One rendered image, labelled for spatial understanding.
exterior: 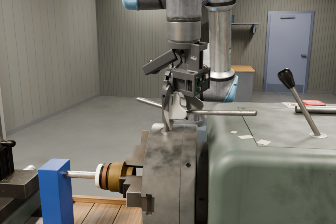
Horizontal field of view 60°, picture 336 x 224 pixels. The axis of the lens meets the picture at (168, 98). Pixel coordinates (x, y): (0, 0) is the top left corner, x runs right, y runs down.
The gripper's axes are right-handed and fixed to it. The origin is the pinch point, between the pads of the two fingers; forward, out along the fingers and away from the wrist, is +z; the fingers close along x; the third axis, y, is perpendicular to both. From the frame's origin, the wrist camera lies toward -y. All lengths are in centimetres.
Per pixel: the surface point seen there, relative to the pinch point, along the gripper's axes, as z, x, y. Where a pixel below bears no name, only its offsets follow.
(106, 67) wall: 167, 412, -530
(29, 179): 27, -20, -46
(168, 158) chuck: 6.9, -6.9, 2.4
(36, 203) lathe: 41, -18, -50
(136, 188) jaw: 15.1, -12.3, -3.5
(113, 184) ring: 19.2, -11.3, -13.7
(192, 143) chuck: 4.9, -0.6, 4.9
